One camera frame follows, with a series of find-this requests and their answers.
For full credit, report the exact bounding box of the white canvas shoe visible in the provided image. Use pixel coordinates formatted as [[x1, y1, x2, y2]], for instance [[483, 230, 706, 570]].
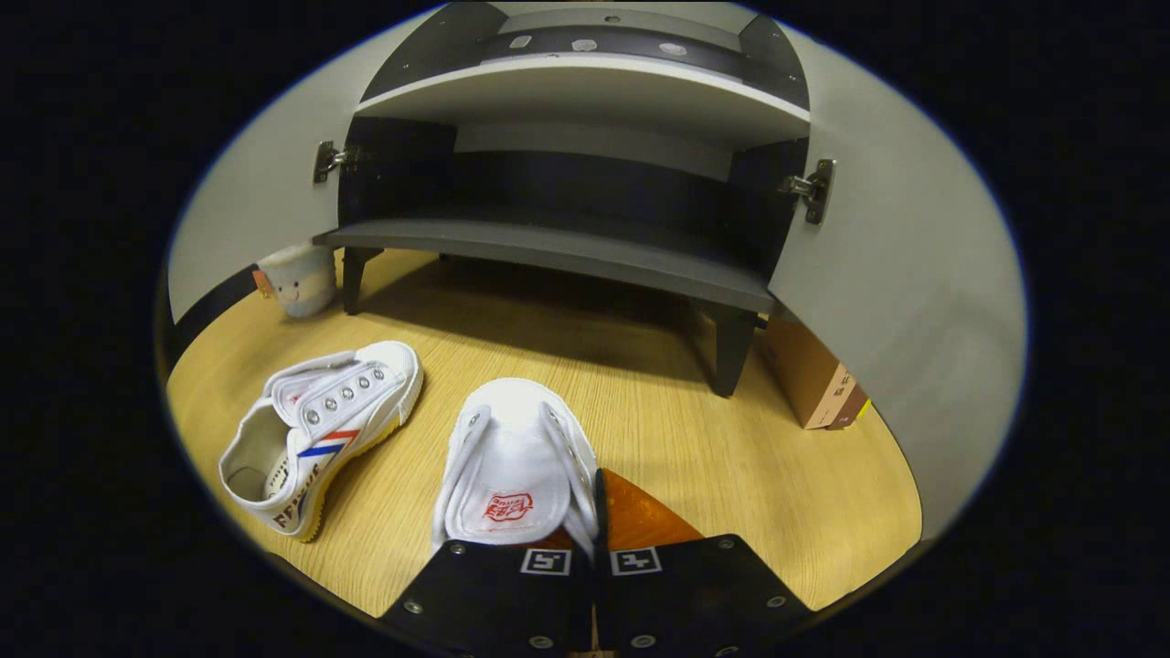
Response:
[[431, 377, 601, 560], [218, 340, 424, 543]]

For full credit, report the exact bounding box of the white plush toy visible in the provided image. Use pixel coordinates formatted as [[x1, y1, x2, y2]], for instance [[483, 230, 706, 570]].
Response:
[[254, 242, 337, 319]]

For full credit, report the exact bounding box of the yellow brown book box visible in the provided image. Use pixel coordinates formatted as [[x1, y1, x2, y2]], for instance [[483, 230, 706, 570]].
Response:
[[759, 315, 871, 430]]

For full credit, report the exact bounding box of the white shoe cabinet door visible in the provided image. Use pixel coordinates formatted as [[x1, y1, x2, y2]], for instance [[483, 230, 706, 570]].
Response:
[[167, 7, 435, 323], [768, 27, 1027, 540]]

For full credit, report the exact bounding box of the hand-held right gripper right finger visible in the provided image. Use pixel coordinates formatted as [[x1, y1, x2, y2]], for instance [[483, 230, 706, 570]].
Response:
[[592, 468, 816, 658]]

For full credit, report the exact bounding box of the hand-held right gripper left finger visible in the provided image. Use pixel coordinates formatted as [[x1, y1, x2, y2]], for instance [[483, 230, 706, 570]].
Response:
[[378, 537, 597, 658]]

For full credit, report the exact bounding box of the white shoe cabinet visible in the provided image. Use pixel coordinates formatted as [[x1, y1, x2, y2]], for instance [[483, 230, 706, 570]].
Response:
[[315, 3, 813, 398]]

